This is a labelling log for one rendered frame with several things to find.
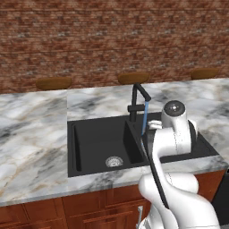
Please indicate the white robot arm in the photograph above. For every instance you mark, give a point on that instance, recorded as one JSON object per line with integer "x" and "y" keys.
{"x": 179, "y": 205}

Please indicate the brown wooden cupboard door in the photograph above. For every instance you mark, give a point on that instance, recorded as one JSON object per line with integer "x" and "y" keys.
{"x": 101, "y": 210}
{"x": 29, "y": 216}

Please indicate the black dishwasher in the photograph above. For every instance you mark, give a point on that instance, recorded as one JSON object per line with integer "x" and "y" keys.
{"x": 223, "y": 199}

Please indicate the black tap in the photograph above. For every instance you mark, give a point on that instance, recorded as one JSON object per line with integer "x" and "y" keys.
{"x": 133, "y": 110}

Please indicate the silver sink drain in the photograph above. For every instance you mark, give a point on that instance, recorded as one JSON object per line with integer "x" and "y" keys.
{"x": 114, "y": 161}

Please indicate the brown wooden stool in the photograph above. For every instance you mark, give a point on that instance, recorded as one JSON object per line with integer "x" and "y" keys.
{"x": 133, "y": 78}
{"x": 204, "y": 73}
{"x": 53, "y": 83}

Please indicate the brown wooden cupboard panel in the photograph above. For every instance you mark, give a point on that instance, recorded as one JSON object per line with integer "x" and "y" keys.
{"x": 210, "y": 184}

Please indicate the black double sink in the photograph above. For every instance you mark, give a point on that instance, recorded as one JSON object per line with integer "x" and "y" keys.
{"x": 98, "y": 143}

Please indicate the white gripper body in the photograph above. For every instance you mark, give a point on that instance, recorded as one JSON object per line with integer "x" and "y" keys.
{"x": 155, "y": 125}

